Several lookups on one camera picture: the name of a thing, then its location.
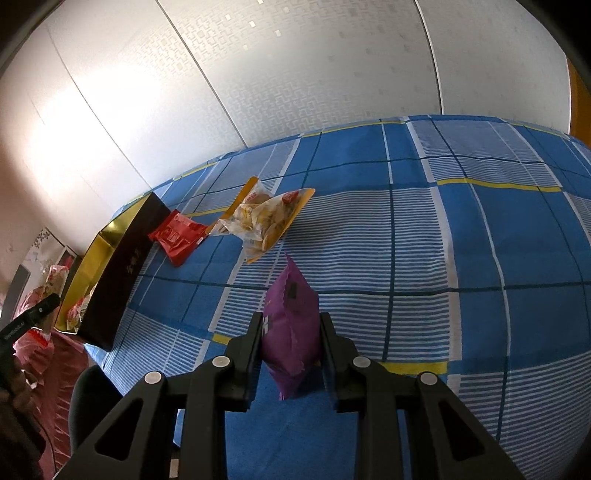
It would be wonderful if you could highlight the wooden door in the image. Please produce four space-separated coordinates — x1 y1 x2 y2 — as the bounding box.
567 60 591 147

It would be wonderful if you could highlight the gold lined dark gift box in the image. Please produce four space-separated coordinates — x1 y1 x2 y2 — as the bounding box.
54 192 170 351

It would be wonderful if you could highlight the red quilted bed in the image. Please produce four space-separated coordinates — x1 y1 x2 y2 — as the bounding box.
14 328 89 479

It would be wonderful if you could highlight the purple snack packet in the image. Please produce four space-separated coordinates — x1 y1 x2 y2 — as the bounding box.
262 257 320 400

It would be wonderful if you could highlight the black office chair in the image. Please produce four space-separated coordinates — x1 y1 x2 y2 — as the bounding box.
68 365 123 453

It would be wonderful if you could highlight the orange edged clear snack bag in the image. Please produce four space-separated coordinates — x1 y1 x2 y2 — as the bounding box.
223 188 315 263

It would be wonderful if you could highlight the red flat snack packet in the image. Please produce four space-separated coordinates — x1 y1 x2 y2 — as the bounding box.
148 210 208 267

